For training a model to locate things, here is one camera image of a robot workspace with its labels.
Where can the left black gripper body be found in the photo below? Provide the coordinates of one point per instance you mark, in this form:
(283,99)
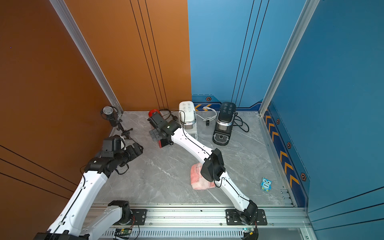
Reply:
(127,155)

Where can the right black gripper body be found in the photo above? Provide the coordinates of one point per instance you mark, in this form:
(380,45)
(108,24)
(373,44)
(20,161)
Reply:
(156,133)

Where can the pink towel cloth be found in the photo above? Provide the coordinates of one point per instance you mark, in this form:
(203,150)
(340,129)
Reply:
(198,182)

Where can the red Nespresso coffee machine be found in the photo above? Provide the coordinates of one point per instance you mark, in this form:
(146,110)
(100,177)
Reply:
(154,112)

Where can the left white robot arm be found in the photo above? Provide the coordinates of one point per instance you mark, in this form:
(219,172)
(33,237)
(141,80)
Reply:
(69,225)

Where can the white coffee machine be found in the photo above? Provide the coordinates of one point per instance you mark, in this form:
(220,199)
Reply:
(188,118)

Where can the black coffee machine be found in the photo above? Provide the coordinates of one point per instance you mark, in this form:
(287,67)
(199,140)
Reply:
(224,124)

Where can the black microphone on tripod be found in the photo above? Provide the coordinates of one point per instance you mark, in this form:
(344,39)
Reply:
(111,114)

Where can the blue owl toy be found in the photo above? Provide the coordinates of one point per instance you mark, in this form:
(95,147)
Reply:
(266,185)

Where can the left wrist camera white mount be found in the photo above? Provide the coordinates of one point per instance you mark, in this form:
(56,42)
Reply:
(113,143)

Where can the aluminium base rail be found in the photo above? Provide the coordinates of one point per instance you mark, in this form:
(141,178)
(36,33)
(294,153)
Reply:
(215,216)

